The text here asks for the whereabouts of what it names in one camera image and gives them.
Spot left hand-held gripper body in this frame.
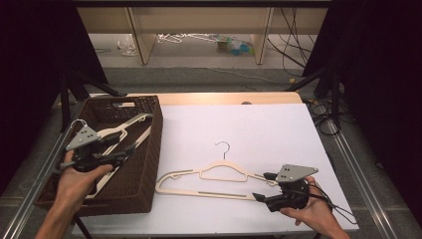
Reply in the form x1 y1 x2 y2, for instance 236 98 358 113
59 124 127 174

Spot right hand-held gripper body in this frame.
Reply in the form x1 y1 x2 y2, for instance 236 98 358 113
266 163 319 213

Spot brown woven basket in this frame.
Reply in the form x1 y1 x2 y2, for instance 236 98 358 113
34 95 164 219

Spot person's right hand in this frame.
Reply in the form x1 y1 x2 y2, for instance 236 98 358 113
280 175 333 231

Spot person's left hand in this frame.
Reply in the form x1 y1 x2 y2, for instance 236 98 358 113
54 149 114 214

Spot black tripod stand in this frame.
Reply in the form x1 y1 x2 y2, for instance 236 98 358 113
59 69 127 133
284 62 343 128

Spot dark curtain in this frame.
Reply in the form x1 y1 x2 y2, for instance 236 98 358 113
302 0 422 228
0 0 109 195

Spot clear plastic bag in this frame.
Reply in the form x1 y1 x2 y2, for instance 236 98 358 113
115 33 138 57

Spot white hangers on floor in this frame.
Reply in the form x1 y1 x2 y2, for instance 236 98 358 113
155 32 217 45

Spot colourful plastic toys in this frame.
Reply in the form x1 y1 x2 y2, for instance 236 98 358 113
215 35 256 57

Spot beige wooden shelf unit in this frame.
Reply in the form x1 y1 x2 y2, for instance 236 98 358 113
77 6 328 66

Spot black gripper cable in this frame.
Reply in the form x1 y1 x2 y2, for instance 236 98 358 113
308 183 359 226

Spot coiled black floor cables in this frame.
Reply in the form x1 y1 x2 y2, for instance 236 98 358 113
306 99 344 137

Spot metal rail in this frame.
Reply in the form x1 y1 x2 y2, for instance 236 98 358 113
325 119 403 239
0 105 86 239

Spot thin floor cable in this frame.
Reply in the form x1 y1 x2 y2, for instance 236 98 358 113
198 66 287 86

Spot black hanging cables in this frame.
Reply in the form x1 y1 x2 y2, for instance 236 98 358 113
266 6 317 78

